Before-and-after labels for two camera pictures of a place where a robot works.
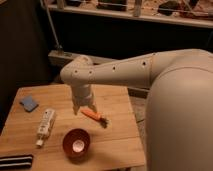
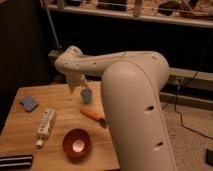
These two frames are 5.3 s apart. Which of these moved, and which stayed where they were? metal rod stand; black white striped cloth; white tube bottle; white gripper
Moved: white gripper
Stayed: metal rod stand; black white striped cloth; white tube bottle
